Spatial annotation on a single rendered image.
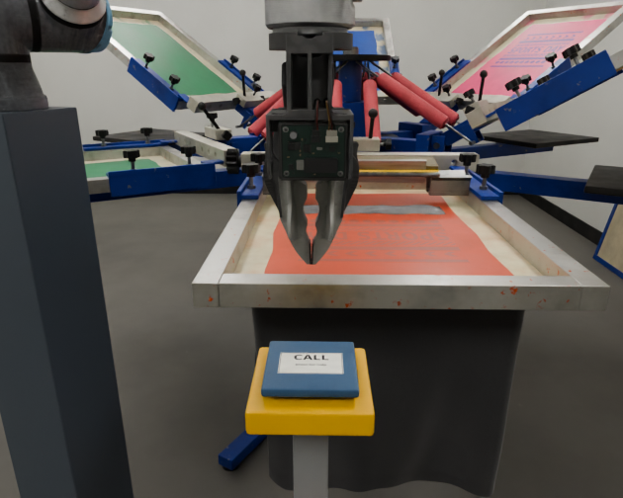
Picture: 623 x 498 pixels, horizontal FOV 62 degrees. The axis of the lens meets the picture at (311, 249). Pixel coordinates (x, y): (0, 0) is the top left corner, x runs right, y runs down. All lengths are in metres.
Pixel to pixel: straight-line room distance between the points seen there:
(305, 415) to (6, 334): 0.84
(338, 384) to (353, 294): 0.21
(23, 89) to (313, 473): 0.85
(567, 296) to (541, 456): 1.33
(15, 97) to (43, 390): 0.60
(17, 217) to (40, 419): 0.47
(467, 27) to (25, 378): 4.99
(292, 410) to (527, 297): 0.39
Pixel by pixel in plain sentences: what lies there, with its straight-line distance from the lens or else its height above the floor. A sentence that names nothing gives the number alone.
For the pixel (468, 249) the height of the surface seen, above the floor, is 0.96.
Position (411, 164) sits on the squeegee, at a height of 1.05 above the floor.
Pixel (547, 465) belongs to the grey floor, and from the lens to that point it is 2.06.
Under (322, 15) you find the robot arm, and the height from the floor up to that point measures 1.31.
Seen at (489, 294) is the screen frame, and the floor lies 0.98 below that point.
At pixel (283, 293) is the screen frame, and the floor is 0.97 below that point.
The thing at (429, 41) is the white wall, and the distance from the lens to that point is 5.50.
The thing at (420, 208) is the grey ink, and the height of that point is 0.96.
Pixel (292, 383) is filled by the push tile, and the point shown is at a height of 0.97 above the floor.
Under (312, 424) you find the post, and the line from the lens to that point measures 0.54.
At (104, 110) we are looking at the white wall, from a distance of 5.84.
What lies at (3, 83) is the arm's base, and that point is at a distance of 1.13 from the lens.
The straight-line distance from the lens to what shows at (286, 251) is 0.95.
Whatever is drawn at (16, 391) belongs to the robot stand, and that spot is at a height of 0.61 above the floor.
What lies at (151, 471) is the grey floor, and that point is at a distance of 1.95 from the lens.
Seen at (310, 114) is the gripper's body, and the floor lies 1.24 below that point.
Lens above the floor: 1.28
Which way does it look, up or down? 19 degrees down
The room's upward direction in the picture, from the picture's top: straight up
